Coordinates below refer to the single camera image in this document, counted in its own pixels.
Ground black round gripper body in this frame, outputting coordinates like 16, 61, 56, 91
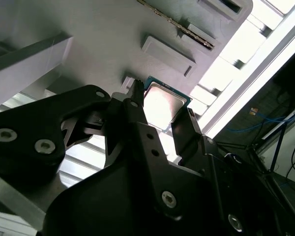
38, 157, 227, 236

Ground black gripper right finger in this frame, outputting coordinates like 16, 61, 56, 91
171, 108, 293, 236

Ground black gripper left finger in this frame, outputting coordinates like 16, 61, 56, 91
0, 78, 185, 222

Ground silver topped CPU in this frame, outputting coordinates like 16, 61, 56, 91
142, 75, 194, 132

